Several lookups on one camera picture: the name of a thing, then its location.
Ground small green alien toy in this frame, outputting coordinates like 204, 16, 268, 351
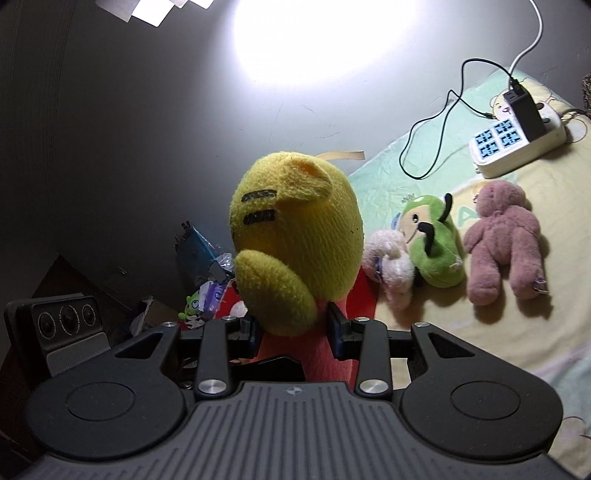
179, 295, 206, 321

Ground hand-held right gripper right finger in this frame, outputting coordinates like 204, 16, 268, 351
326, 302, 476, 398

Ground white power strip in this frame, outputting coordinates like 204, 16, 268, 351
468, 99, 568, 180

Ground white crumpled bag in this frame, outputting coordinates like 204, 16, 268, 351
130, 295, 155, 335

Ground red cloth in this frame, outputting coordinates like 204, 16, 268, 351
217, 284, 252, 330

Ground black charger adapter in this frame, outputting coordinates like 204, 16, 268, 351
502, 78, 548, 143

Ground pale pink plush toy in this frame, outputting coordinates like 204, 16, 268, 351
361, 228, 416, 310

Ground blue package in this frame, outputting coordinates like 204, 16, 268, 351
174, 222, 218, 282

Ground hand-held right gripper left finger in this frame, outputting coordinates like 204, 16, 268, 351
113, 316, 260, 401

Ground white cable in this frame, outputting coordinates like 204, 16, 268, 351
510, 0, 543, 77

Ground green plush toy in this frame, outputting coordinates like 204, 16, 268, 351
399, 193, 467, 289

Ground yellow striped plush toy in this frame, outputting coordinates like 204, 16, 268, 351
229, 151, 380, 385

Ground purple tissue pack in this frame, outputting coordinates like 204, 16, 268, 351
201, 281, 227, 319

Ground white paper sheets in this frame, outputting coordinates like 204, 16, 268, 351
95, 0, 213, 26

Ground dark wooden cabinet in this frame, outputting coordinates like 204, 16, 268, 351
30, 253, 185, 333

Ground pink teddy bear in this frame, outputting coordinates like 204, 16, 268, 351
463, 180, 550, 305

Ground black cable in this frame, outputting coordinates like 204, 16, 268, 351
399, 58, 520, 181

